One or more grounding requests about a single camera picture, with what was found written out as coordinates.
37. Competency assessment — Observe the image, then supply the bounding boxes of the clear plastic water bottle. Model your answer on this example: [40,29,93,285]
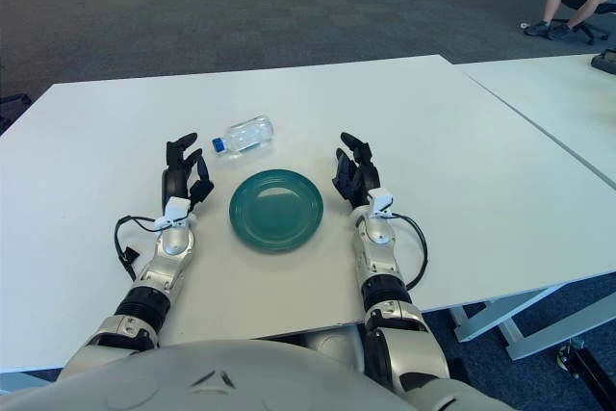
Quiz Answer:
[210,114,276,162]

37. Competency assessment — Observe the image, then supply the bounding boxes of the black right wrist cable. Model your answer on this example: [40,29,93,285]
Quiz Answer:
[392,213,430,290]

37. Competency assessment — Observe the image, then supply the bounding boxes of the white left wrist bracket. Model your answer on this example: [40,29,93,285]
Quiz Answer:
[154,195,192,230]

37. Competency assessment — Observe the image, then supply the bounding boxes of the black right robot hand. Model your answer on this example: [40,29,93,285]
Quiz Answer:
[331,131,382,211]

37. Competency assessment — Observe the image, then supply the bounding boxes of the black office chair with armrest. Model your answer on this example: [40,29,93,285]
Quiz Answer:
[0,91,35,136]

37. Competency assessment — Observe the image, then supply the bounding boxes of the green round plate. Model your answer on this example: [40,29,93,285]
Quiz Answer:
[228,168,325,253]

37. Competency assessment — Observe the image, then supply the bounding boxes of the white table frame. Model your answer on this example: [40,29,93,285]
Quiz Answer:
[449,280,616,362]

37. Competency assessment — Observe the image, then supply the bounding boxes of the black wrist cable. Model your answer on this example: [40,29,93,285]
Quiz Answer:
[114,214,165,282]
[392,213,430,290]

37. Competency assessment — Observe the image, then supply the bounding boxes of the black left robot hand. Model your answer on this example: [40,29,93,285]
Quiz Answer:
[160,131,216,213]

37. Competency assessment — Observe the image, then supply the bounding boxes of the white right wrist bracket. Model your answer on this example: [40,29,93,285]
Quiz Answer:
[368,187,395,219]

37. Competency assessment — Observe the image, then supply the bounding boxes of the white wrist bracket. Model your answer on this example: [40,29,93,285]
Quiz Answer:
[368,187,395,219]
[154,195,192,230]

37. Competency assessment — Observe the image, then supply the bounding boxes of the grey robot torso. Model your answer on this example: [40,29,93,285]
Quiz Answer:
[0,326,511,411]

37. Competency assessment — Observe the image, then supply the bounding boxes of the black stand with caster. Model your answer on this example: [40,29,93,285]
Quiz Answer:
[556,338,616,411]

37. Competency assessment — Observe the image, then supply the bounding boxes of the black office chair under person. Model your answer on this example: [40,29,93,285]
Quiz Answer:
[551,0,616,41]

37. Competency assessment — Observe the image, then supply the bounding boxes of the black device on table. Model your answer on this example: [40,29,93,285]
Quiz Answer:
[590,48,616,71]

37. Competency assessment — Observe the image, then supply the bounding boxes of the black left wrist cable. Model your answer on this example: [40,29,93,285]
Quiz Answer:
[114,214,165,282]

